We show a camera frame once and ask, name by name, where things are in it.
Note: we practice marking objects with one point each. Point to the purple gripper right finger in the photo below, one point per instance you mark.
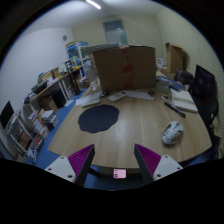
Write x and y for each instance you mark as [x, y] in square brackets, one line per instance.
[154, 166]

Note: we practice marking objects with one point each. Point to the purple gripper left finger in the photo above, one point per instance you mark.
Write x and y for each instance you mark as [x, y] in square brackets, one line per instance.
[75, 167]

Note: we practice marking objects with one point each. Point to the white computer mouse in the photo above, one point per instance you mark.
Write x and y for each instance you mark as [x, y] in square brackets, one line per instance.
[172, 133]

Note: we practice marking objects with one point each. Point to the dark scalloped mouse pad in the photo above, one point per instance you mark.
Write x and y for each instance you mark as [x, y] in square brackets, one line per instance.
[98, 118]

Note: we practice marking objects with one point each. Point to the pink sticky note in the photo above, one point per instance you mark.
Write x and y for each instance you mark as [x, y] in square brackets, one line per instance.
[119, 173]

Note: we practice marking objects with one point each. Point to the black pen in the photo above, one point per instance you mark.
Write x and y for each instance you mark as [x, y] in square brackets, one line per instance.
[175, 109]

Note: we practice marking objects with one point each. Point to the white keyboard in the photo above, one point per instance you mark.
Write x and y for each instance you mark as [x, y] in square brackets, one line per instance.
[91, 102]

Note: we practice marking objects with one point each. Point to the white paper sheet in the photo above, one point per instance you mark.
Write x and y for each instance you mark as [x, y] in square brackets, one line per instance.
[141, 95]

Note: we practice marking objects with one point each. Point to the open white notebook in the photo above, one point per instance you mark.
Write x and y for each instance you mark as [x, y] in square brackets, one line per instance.
[183, 100]

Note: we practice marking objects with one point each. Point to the white remote control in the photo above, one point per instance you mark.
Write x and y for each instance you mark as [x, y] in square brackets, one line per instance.
[117, 96]

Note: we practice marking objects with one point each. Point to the wooden shelf desk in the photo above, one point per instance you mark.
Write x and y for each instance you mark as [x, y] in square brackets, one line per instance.
[59, 81]

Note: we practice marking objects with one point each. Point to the blue book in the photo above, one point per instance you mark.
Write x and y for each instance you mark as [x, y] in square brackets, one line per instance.
[175, 85]

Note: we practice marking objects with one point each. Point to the black monitor on left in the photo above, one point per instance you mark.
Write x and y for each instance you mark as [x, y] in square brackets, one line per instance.
[6, 114]

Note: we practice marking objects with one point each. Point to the black office chair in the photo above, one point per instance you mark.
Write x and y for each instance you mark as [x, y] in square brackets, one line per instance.
[204, 94]

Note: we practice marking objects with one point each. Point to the large brown cardboard box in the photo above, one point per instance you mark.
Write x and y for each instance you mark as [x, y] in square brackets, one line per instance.
[127, 68]

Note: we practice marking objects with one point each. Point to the blue white display cabinet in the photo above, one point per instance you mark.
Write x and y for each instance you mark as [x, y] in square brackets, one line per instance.
[77, 51]

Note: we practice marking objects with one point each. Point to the brown cardboard box at back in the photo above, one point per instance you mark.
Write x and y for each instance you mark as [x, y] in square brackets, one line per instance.
[174, 57]

